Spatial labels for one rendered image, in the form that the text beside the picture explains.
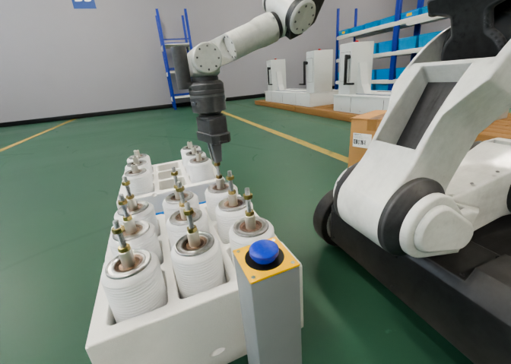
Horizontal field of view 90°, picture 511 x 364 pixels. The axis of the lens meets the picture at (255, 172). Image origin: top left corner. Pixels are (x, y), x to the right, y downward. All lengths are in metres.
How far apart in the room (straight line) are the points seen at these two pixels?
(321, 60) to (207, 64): 3.25
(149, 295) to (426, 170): 0.51
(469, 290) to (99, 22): 6.88
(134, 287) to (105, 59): 6.47
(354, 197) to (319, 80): 3.37
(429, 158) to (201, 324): 0.48
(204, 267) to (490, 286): 0.47
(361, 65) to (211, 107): 2.71
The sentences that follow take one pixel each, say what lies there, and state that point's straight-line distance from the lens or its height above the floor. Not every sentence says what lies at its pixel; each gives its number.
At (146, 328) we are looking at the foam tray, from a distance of 0.52.
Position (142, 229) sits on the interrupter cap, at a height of 0.25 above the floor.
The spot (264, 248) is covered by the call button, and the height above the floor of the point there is 0.33.
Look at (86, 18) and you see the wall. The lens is 6.96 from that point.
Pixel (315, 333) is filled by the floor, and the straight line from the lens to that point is 0.68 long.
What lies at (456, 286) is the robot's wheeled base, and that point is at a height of 0.18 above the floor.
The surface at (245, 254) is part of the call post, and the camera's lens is 0.37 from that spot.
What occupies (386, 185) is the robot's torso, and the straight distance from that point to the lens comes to 0.47.
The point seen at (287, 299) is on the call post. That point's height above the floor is 0.26.
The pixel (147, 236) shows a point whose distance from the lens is 0.60.
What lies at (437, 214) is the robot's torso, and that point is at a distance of 0.47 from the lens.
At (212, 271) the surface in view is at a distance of 0.52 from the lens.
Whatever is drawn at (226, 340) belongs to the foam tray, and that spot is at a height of 0.07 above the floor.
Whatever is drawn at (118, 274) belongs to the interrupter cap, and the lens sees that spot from 0.52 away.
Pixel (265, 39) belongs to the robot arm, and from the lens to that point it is 0.72.
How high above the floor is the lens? 0.55
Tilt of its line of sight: 21 degrees down
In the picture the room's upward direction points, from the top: 5 degrees counter-clockwise
